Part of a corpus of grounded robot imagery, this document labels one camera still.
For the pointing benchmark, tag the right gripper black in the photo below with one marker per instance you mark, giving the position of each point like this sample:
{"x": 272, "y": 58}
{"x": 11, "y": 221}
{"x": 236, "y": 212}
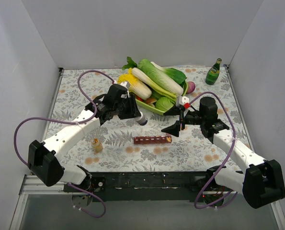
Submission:
{"x": 182, "y": 120}

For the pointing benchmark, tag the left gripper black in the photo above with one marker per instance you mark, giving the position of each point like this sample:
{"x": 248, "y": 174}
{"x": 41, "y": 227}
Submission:
{"x": 127, "y": 108}

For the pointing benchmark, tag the white pill bottle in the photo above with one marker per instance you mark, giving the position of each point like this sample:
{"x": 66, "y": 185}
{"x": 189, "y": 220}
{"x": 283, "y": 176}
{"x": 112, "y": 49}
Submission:
{"x": 142, "y": 119}

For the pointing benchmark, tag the red weekly pill organizer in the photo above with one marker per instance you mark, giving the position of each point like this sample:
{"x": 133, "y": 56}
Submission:
{"x": 145, "y": 140}

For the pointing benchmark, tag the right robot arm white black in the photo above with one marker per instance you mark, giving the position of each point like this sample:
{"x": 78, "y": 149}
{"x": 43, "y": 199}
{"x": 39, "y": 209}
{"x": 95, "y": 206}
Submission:
{"x": 260, "y": 181}

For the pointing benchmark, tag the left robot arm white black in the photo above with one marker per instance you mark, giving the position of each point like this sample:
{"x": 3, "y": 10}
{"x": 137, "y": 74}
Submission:
{"x": 44, "y": 158}

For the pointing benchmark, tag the small round green cabbage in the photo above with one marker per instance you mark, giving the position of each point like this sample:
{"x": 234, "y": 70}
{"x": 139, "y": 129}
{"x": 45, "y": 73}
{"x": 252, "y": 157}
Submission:
{"x": 164, "y": 104}

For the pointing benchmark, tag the brown mushroom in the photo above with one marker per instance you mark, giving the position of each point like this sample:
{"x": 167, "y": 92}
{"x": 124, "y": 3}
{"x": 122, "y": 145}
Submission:
{"x": 151, "y": 101}

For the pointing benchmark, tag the yellow napa cabbage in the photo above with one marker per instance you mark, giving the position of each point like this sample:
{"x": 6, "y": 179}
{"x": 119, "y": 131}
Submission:
{"x": 136, "y": 86}

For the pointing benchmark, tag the floral tablecloth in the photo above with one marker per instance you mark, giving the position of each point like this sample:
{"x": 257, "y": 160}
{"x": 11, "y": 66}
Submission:
{"x": 188, "y": 152}

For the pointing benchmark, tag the purple red onion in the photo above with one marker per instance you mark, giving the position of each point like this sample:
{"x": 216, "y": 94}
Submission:
{"x": 191, "y": 87}

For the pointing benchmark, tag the green napa cabbage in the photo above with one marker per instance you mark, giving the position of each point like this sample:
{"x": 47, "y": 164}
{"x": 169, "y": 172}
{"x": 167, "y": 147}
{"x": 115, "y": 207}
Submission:
{"x": 159, "y": 77}

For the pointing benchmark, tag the green bok choy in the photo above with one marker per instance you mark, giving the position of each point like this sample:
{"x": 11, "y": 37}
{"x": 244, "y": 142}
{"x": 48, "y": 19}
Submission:
{"x": 177, "y": 75}

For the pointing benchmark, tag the white celery stalk bunch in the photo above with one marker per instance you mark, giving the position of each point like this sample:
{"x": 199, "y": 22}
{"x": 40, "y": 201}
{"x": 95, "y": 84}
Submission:
{"x": 157, "y": 91}

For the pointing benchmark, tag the small amber pill jar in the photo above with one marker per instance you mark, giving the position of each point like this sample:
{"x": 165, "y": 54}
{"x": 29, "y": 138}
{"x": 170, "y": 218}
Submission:
{"x": 96, "y": 145}

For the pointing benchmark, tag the green glass bottle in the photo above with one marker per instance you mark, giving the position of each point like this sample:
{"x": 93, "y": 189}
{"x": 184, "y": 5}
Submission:
{"x": 213, "y": 73}

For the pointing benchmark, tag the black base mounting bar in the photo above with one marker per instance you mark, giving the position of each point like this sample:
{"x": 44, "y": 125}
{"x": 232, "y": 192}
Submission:
{"x": 144, "y": 186}

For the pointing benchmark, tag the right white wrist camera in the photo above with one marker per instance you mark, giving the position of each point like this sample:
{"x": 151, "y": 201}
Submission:
{"x": 183, "y": 103}

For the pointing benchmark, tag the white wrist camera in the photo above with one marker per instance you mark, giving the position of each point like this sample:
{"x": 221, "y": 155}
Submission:
{"x": 183, "y": 103}
{"x": 126, "y": 85}

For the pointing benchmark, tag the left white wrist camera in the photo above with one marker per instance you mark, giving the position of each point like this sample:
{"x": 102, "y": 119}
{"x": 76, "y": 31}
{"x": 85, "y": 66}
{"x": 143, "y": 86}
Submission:
{"x": 126, "y": 85}

